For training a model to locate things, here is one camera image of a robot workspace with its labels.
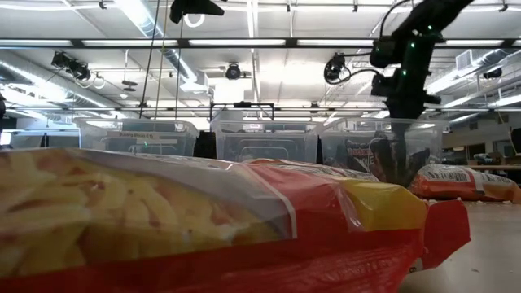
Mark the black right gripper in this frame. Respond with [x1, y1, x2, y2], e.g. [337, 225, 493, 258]
[372, 32, 444, 186]

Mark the black spicy beef noodle packet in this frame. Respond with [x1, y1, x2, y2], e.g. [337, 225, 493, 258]
[376, 136, 408, 184]

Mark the black fire noodle packet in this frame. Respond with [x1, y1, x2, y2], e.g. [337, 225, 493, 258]
[344, 138, 382, 173]
[408, 146, 431, 182]

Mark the orange noodle packet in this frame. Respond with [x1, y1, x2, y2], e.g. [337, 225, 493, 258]
[252, 157, 382, 183]
[408, 163, 521, 203]

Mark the large red yellow noodle packet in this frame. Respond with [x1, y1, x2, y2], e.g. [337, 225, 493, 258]
[0, 146, 472, 293]

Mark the clear plastic bin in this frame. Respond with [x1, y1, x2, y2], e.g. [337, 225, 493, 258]
[319, 117, 449, 189]
[210, 120, 323, 164]

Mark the wooden background table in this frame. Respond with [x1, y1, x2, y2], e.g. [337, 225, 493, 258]
[467, 164, 521, 172]

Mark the white ceiling air vent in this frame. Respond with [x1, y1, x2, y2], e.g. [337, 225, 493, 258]
[455, 49, 474, 72]

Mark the background shelf with goods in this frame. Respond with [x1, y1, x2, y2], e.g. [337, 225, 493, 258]
[195, 130, 217, 160]

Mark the clear bin with paper label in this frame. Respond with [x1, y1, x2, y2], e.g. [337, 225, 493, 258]
[74, 117, 200, 158]

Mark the grey fabric partition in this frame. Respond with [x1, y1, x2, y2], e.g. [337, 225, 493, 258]
[10, 130, 81, 151]

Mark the white hanging ring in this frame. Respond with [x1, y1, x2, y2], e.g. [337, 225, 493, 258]
[183, 14, 206, 28]

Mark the silver ceiling air duct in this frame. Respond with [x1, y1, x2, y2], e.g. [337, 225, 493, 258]
[115, 0, 211, 94]

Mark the black hanging cable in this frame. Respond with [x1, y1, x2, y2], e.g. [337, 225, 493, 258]
[138, 0, 161, 119]

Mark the round black ceiling camera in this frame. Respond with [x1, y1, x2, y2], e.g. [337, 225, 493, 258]
[225, 63, 242, 81]

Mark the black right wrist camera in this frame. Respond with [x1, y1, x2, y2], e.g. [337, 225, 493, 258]
[369, 35, 398, 69]

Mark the black overhead frame beam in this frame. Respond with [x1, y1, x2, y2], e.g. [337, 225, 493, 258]
[0, 37, 521, 50]

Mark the black ceiling camera with cable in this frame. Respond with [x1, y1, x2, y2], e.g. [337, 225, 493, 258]
[324, 51, 352, 85]

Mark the long black ceiling camera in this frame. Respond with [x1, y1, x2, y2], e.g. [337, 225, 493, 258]
[51, 51, 91, 81]

